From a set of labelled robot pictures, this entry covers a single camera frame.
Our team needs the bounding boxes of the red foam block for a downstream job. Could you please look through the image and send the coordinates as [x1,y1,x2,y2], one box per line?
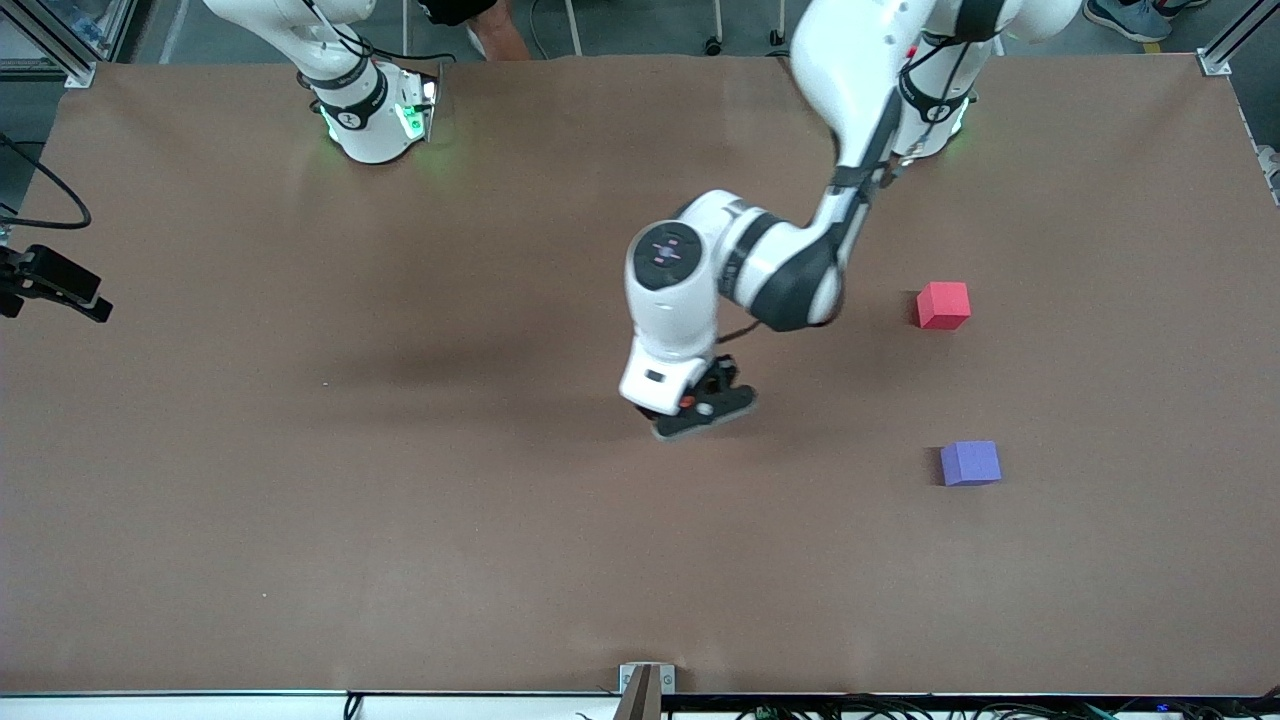
[916,280,972,331]

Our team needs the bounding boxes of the purple foam block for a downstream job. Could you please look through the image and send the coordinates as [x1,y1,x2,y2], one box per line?
[939,440,1003,488]

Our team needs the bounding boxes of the person in black shorts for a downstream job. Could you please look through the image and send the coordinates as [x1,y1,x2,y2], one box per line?
[418,0,532,62]

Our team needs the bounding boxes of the blue grey sneaker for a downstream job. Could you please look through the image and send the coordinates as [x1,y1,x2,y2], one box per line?
[1083,0,1216,44]

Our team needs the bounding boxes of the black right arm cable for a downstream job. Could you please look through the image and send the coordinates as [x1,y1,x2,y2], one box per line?
[0,133,94,232]

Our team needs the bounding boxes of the aluminium frame post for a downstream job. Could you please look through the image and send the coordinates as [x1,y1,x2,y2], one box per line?
[1195,0,1280,77]
[0,0,136,89]

